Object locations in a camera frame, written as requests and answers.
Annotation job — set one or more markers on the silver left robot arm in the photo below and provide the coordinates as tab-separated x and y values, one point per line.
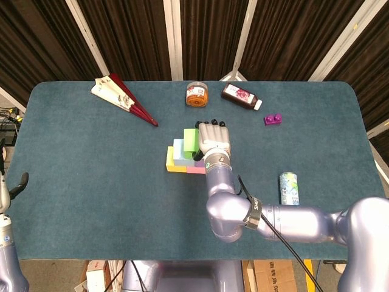
9	258

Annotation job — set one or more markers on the white cardboard box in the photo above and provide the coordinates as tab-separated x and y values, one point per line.
95	278

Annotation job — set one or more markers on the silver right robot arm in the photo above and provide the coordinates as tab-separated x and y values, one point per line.
288	219

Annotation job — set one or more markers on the light blue foam cube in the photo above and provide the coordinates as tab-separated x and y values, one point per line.
177	152

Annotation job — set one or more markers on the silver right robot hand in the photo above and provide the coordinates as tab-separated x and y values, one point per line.
214	137

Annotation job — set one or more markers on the beige round object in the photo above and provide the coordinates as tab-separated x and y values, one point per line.
4	153

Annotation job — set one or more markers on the white frame post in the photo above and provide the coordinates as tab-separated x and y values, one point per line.
9	98
85	33
173	36
243	39
343	39
378	130

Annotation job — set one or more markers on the purple toy brick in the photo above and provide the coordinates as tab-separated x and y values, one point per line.
272	120

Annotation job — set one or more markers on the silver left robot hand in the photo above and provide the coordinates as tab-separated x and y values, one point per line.
15	188

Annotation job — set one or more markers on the black box on floor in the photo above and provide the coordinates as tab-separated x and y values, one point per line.
7	137

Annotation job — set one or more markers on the brown cardboard box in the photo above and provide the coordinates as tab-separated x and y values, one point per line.
273	276

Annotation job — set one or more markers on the clear jar with orange contents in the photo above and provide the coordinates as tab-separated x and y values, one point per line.
197	98

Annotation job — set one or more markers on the silver robot torso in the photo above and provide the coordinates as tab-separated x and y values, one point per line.
188	276

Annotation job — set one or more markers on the teal felt table cover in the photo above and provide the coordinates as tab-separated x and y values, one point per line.
91	237

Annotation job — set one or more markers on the yellow post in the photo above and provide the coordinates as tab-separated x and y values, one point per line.
309	267

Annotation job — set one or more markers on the light pink foam cube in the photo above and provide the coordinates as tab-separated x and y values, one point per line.
196	170

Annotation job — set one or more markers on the light wooden board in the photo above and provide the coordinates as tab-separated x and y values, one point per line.
250	276

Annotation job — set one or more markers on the purple foam cube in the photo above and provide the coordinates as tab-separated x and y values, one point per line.
199	163

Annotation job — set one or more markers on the folding fan with red ribs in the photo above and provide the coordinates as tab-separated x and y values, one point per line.
112	94

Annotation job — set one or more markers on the dark brown curtain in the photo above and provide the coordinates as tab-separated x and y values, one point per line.
136	36

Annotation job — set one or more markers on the yellow foam cube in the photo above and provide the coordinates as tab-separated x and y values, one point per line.
170	159

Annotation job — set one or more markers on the green foam cube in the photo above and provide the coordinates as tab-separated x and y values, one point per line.
191	140

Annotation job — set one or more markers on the blue green drink can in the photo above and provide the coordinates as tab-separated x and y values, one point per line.
288	188

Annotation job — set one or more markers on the brown bottle with white cap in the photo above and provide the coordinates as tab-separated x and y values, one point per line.
238	95

